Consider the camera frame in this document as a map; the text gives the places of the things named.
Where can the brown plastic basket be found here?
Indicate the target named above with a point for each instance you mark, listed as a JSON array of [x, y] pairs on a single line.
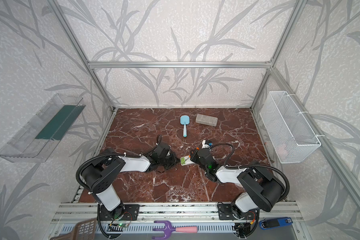
[[84, 230]]

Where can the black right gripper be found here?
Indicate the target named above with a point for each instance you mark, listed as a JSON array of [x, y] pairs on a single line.
[[195, 156]]

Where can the white remote control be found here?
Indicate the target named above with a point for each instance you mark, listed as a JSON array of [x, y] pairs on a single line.
[[186, 160]]

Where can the clear wall shelf green mat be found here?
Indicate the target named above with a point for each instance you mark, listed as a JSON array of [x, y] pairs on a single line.
[[35, 142]]

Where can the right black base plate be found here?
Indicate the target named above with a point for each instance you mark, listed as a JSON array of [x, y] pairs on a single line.
[[227, 212]]

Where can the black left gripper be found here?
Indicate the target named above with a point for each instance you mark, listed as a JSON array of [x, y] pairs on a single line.
[[169, 160]]

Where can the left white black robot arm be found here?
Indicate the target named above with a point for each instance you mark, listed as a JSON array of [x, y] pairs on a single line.
[[98, 173]]

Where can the light blue small spatula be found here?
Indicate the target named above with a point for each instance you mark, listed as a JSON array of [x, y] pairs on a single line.
[[185, 120]]

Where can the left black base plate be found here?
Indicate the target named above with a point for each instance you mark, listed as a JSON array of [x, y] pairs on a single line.
[[123, 212]]

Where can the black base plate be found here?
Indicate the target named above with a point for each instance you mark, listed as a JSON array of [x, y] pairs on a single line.
[[227, 212], [123, 212]]

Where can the blue black device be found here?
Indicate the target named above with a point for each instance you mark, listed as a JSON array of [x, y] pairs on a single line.
[[275, 223]]

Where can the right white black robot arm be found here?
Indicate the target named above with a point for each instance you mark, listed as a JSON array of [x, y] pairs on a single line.
[[264, 185]]

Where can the purple pink garden fork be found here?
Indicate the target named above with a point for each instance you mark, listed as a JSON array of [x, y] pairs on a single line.
[[168, 229]]

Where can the white wire mesh basket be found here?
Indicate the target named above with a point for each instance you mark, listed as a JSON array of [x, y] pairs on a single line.
[[289, 131]]

